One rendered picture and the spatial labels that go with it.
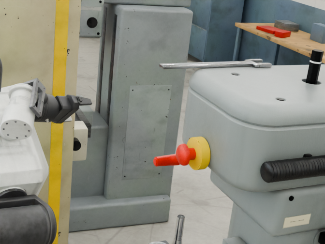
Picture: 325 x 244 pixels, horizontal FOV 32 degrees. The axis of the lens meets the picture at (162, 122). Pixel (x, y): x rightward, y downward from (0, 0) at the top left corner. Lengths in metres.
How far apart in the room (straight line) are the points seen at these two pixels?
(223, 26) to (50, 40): 6.04
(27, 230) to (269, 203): 0.49
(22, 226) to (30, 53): 1.58
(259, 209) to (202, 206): 3.48
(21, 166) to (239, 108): 0.55
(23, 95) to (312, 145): 0.62
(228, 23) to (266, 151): 7.68
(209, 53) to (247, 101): 7.61
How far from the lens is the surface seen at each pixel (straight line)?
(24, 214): 1.21
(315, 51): 1.10
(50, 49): 2.70
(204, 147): 1.01
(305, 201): 1.06
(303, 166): 0.95
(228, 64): 1.12
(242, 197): 1.12
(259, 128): 0.93
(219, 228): 4.29
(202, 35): 8.55
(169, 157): 1.12
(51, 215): 1.23
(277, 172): 0.92
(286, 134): 0.95
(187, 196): 4.65
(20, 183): 1.27
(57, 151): 2.88
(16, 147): 1.30
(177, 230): 1.72
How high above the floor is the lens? 2.17
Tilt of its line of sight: 21 degrees down
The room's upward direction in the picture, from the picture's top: 6 degrees clockwise
